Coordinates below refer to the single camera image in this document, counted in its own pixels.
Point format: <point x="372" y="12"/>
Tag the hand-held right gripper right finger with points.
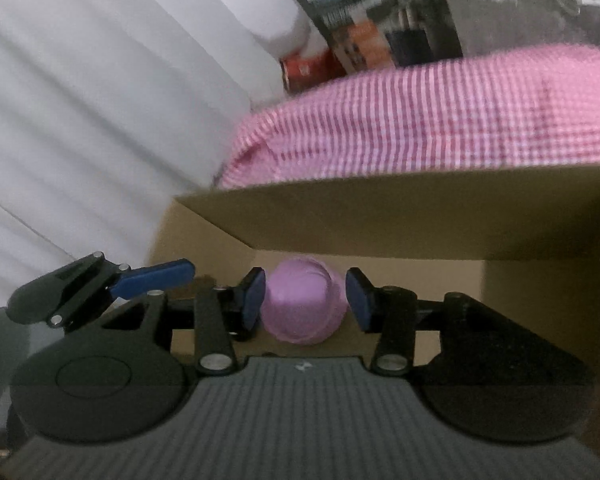
<point x="357" y="305"/>

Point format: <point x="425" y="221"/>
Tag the red packet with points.
<point x="305" y="72"/>

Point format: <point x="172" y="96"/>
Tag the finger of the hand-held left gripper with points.
<point x="155" y="276"/>

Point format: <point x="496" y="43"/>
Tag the orange appliance box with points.
<point x="370" y="20"/>

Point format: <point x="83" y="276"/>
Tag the white curtain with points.
<point x="80" y="110"/>

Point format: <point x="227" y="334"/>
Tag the brown cardboard box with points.
<point x="380" y="220"/>

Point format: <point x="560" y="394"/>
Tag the purple plastic lid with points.
<point x="302" y="300"/>

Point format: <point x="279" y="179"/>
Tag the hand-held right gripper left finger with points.
<point x="254" y="300"/>

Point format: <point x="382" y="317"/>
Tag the pink checkered tablecloth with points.
<point x="430" y="120"/>

